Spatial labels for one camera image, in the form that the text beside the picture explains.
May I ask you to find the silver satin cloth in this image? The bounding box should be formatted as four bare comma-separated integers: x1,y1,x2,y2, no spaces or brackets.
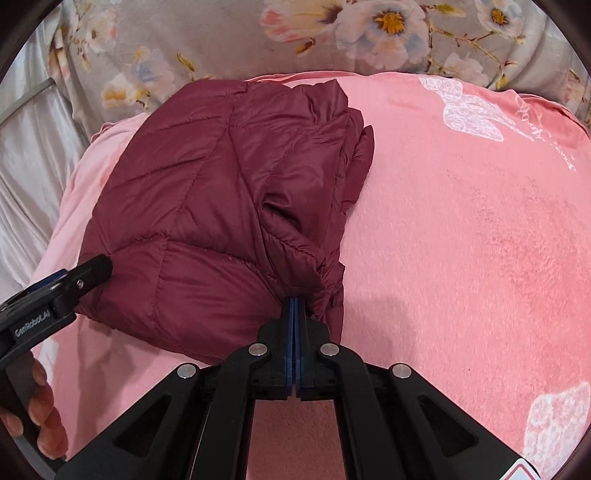
0,28,90,296

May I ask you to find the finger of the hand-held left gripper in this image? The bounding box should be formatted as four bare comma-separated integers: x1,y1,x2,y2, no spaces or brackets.
9,271,68,298
50,256,114,320

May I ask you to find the pink blanket with white bows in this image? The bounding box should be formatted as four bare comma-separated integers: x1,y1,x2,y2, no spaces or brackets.
28,69,591,480

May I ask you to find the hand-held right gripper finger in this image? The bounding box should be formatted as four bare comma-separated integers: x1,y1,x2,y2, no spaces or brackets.
54,295,295,480
294,295,542,480

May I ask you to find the grey floral bedsheet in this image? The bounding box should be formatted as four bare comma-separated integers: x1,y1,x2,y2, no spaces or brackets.
46,0,591,141

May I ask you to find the person's left hand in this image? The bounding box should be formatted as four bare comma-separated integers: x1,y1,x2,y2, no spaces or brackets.
0,356,70,460

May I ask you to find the maroon quilted jacket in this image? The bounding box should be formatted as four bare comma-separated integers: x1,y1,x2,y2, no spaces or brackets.
76,78,376,367

